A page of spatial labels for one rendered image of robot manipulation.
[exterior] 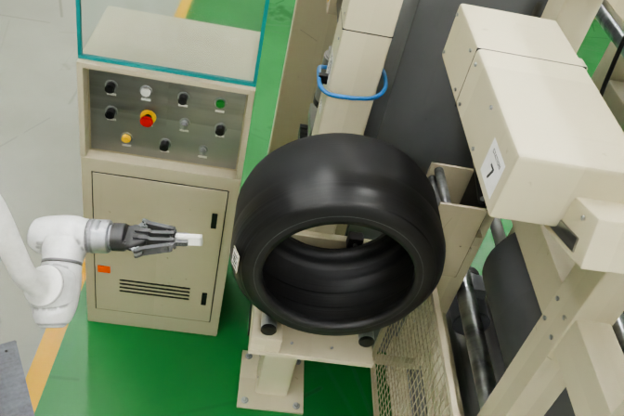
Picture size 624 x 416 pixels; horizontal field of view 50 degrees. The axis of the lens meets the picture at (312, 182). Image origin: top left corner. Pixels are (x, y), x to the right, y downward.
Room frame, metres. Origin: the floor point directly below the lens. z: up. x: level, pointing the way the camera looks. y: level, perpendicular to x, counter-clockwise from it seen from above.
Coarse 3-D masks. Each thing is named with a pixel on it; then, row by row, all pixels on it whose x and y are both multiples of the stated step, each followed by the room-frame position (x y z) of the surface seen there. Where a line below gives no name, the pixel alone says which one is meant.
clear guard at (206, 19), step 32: (96, 0) 1.71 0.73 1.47; (128, 0) 1.73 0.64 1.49; (160, 0) 1.74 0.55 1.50; (192, 0) 1.75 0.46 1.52; (224, 0) 1.77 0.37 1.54; (256, 0) 1.78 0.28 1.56; (96, 32) 1.71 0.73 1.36; (128, 32) 1.73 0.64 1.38; (160, 32) 1.74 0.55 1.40; (192, 32) 1.75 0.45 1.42; (224, 32) 1.77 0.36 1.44; (256, 32) 1.78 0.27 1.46; (128, 64) 1.72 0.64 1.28; (160, 64) 1.74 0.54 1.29; (192, 64) 1.76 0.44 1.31; (224, 64) 1.77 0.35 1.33; (256, 64) 1.78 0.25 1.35
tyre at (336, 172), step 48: (288, 144) 1.37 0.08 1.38; (336, 144) 1.34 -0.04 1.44; (384, 144) 1.40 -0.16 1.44; (240, 192) 1.32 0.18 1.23; (288, 192) 1.18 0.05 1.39; (336, 192) 1.18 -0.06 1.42; (384, 192) 1.21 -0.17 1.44; (432, 192) 1.37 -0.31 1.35; (240, 240) 1.15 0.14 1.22; (288, 240) 1.41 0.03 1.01; (384, 240) 1.45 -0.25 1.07; (432, 240) 1.21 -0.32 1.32; (240, 288) 1.16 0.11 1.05; (288, 288) 1.31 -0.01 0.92; (336, 288) 1.36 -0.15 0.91; (384, 288) 1.34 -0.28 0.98; (432, 288) 1.22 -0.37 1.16
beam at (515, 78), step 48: (480, 48) 1.33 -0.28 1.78; (528, 48) 1.39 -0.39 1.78; (480, 96) 1.21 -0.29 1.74; (528, 96) 1.17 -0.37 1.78; (576, 96) 1.22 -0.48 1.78; (480, 144) 1.12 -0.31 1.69; (528, 144) 1.00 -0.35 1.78; (576, 144) 1.04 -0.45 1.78; (528, 192) 0.96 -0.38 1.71; (576, 192) 0.98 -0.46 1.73
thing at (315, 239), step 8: (304, 232) 1.53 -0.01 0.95; (312, 232) 1.54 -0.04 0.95; (304, 240) 1.51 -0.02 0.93; (312, 240) 1.52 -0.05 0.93; (320, 240) 1.52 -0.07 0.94; (328, 240) 1.52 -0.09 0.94; (336, 240) 1.53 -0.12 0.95; (344, 240) 1.53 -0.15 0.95; (368, 240) 1.56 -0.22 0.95; (336, 248) 1.53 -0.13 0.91
